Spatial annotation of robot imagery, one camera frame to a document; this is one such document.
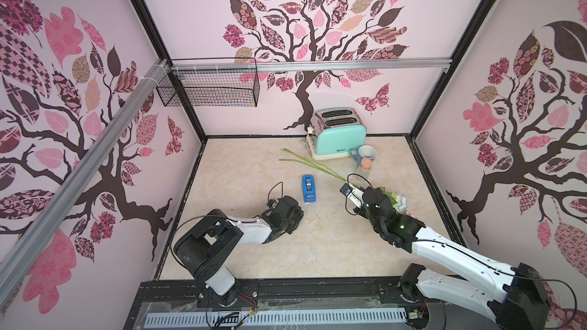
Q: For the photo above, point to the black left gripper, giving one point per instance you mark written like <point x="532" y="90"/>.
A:
<point x="299" y="215"/>

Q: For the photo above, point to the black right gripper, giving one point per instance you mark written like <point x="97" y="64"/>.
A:
<point x="369" y="200"/>

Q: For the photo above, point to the artificial flower bouquet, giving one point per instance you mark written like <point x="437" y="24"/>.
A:
<point x="398" y="200"/>

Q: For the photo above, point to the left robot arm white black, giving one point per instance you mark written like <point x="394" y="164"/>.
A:
<point x="204" y="249"/>

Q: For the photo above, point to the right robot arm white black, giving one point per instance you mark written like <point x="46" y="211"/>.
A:
<point x="512" y="297"/>

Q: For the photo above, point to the glass jar pink lid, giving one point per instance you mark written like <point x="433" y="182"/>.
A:
<point x="364" y="168"/>

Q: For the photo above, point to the blue floral mug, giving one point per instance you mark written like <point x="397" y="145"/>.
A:
<point x="364" y="152"/>

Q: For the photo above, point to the mint green toaster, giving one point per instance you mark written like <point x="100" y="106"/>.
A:
<point x="334" y="132"/>

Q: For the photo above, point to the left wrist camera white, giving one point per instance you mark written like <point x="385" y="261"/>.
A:
<point x="272" y="204"/>

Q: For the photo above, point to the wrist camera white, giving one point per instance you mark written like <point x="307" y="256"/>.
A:
<point x="272" y="204"/>
<point x="353" y="194"/>

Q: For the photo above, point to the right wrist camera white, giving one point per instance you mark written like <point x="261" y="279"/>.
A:
<point x="353" y="194"/>

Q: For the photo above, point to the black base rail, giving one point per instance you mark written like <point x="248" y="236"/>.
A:
<point x="176" y="296"/>

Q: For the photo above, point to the white slotted cable duct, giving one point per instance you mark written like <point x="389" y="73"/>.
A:
<point x="274" y="318"/>

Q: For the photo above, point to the black wire basket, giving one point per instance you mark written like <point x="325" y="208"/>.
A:
<point x="211" y="82"/>

